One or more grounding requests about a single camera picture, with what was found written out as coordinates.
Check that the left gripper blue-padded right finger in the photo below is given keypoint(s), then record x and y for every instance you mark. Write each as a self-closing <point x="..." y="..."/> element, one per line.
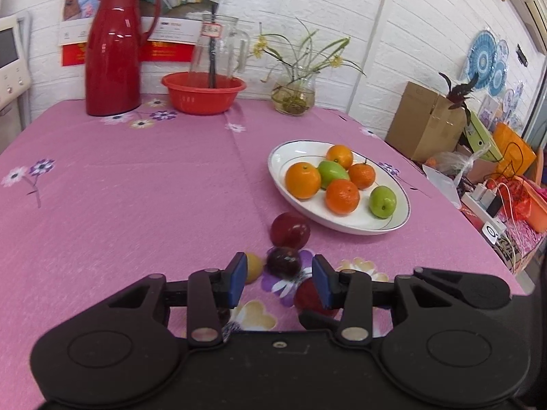
<point x="352" y="292"/>

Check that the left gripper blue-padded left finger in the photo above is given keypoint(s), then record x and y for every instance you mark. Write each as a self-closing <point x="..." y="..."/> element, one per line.
<point x="207" y="291"/>

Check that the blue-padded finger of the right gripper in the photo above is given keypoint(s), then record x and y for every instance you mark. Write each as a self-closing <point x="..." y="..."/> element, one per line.
<point x="311" y="320"/>

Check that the dark purple plum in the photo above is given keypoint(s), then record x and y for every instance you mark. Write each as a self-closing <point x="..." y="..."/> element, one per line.
<point x="284" y="262"/>
<point x="224" y="315"/>

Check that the textured orange tangerine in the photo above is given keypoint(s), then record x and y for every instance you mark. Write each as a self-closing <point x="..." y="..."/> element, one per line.
<point x="342" y="197"/>

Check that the small green apple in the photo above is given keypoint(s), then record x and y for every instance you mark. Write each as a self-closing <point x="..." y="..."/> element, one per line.
<point x="382" y="202"/>

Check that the orange mandarin with stem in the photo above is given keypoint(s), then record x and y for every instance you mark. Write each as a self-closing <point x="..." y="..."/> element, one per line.
<point x="362" y="175"/>

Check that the smooth orange front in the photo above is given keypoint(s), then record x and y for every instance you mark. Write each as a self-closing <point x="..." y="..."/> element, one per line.
<point x="303" y="180"/>

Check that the smooth orange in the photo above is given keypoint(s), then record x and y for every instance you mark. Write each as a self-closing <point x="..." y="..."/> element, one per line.
<point x="303" y="180"/>
<point x="340" y="154"/>

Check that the white ceramic plate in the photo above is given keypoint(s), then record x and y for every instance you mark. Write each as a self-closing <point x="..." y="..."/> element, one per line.
<point x="361" y="221"/>

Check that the pink floral tablecloth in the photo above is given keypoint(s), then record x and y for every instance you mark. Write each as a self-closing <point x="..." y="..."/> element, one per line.
<point x="89" y="206"/>

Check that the clear plastic bag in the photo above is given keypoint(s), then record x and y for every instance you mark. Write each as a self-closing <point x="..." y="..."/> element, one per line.
<point x="445" y="171"/>

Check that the brown cardboard box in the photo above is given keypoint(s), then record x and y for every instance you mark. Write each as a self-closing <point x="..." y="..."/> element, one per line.
<point x="424" y="124"/>

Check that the orange shopping bag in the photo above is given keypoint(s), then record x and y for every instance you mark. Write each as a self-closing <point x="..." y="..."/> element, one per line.
<point x="517" y="156"/>

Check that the green box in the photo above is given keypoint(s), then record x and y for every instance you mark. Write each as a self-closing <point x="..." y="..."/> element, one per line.
<point x="480" y="139"/>

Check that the red plastic basket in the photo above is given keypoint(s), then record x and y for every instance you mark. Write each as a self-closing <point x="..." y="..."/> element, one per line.
<point x="189" y="92"/>

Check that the dark purple potted plant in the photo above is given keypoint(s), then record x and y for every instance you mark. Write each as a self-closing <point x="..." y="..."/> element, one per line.
<point x="458" y="94"/>

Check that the glass vase with plant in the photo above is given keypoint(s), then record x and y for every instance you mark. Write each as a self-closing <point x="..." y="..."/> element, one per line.
<point x="296" y="65"/>

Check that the clear glass pitcher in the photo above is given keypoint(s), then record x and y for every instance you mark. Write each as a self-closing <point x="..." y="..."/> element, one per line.
<point x="220" y="52"/>

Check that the red thermos jug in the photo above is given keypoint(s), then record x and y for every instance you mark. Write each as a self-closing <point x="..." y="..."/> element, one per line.
<point x="112" y="63"/>

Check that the white water dispenser machine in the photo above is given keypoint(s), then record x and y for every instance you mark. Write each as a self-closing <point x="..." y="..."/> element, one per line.
<point x="15" y="76"/>

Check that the blue decorative wall plates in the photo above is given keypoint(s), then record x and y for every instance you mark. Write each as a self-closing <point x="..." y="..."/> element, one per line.
<point x="488" y="59"/>

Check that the bedding wall calendar poster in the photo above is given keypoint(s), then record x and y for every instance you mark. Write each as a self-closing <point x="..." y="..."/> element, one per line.
<point x="175" y="26"/>

